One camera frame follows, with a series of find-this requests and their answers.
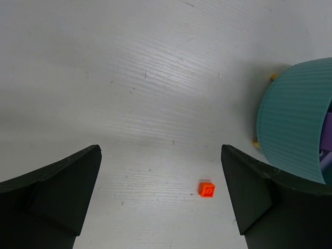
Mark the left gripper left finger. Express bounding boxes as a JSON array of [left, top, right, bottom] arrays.
[[1, 145, 102, 248]]

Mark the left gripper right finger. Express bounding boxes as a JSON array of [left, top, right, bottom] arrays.
[[221, 145, 331, 248]]

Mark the tiny orange lego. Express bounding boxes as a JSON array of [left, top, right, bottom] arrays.
[[198, 181, 216, 198]]

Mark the purple lego brick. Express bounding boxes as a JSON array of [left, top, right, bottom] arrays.
[[319, 149, 332, 172]]

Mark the teal divided round container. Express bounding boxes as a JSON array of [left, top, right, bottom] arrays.
[[256, 58, 331, 185]]

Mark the purple printed curved lego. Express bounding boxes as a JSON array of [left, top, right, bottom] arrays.
[[320, 112, 332, 151]]

